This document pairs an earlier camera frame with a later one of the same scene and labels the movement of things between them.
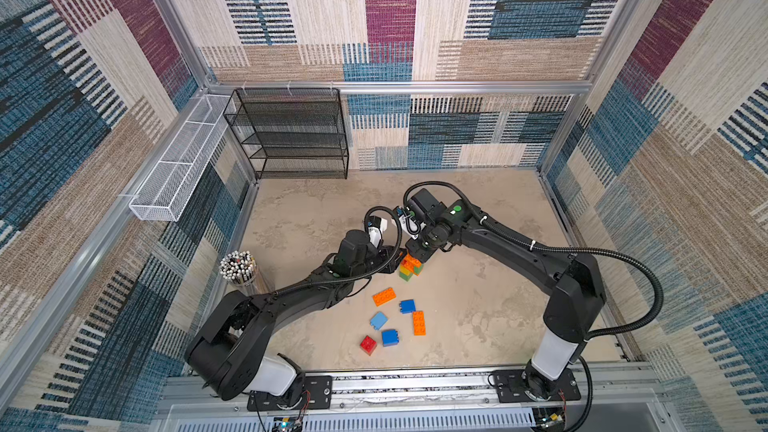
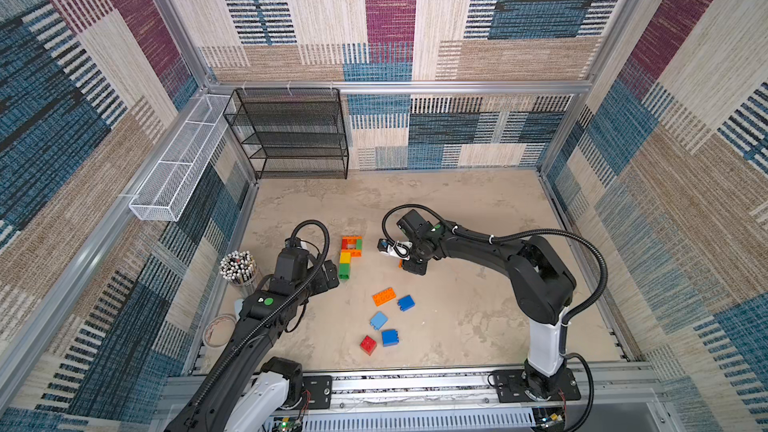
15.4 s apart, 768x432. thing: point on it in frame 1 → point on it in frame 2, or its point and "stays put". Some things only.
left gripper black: (392, 266) → (333, 281)
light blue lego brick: (378, 320) stays put
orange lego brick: (383, 296) stays put
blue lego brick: (407, 306) stays put
